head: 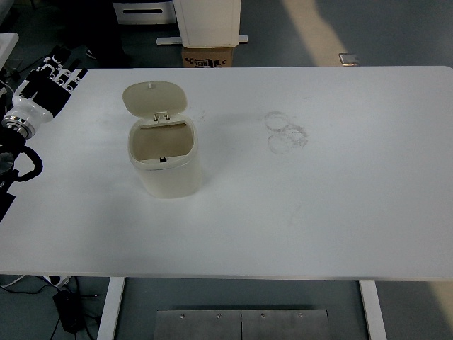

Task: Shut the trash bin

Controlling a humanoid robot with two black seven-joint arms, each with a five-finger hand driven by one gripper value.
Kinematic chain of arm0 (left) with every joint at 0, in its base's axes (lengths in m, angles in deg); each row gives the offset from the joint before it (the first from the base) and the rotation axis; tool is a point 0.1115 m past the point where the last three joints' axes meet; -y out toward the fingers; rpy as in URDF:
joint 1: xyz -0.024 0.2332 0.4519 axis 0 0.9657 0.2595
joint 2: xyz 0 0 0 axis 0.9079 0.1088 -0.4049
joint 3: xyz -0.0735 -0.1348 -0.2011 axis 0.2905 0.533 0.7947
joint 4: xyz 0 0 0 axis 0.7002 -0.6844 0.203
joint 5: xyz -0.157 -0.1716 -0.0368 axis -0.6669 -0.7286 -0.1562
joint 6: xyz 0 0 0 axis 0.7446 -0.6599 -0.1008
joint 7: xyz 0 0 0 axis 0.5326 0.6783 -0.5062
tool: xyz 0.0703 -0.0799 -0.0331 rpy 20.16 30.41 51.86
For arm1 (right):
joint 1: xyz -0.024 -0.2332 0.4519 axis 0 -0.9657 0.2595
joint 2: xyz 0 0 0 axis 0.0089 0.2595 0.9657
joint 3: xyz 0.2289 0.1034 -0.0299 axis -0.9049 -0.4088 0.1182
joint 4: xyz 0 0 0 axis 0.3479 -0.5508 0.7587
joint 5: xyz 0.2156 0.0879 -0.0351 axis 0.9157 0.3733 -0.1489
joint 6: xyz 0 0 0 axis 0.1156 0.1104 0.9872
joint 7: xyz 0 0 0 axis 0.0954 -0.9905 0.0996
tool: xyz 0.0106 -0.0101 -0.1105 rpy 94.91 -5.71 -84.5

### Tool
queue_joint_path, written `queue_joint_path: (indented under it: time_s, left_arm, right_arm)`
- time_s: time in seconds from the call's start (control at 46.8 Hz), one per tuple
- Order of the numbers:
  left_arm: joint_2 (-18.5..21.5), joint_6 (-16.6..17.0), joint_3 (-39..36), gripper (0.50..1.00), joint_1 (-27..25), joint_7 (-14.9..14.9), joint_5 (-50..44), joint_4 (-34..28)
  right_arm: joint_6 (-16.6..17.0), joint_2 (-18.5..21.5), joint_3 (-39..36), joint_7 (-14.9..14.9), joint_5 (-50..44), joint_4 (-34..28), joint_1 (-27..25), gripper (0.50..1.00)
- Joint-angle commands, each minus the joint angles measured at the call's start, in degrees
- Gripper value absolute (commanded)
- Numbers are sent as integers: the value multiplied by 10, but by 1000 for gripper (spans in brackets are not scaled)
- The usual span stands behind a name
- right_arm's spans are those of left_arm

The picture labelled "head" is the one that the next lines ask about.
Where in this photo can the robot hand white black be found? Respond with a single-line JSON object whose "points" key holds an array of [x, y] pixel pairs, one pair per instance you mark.
{"points": [[39, 93]]}

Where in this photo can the cream trash bin with lid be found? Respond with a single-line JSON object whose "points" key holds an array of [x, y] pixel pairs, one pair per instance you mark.
{"points": [[170, 177]]}

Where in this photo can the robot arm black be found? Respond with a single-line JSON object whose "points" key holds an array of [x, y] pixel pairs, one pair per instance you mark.
{"points": [[12, 141]]}

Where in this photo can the large white plastic bin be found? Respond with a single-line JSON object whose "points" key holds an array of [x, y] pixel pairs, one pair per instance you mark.
{"points": [[209, 21]]}

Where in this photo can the white side furniture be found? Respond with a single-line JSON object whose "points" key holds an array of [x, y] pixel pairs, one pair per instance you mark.
{"points": [[7, 46]]}

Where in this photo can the person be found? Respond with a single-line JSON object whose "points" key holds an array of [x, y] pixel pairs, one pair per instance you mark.
{"points": [[118, 46]]}

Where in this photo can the white appliance with dark slot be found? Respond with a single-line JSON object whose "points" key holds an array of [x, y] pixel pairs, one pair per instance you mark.
{"points": [[145, 12]]}

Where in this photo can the white metal base bar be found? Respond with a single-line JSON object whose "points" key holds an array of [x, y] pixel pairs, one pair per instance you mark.
{"points": [[168, 40]]}

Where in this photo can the cardboard box with black print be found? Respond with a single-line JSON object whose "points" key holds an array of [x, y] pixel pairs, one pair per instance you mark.
{"points": [[207, 58]]}

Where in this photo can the white power strip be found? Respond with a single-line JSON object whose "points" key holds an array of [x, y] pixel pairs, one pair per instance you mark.
{"points": [[58, 280]]}

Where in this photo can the black power adapter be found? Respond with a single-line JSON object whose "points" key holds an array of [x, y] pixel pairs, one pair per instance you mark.
{"points": [[67, 311]]}

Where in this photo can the white table leg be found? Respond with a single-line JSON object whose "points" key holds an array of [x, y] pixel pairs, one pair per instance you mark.
{"points": [[110, 311], [372, 311]]}

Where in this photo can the grey metal plate with screws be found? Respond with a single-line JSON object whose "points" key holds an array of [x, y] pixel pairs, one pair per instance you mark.
{"points": [[212, 327]]}

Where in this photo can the grey floor socket plate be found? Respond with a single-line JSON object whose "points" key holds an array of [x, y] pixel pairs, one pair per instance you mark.
{"points": [[349, 59]]}

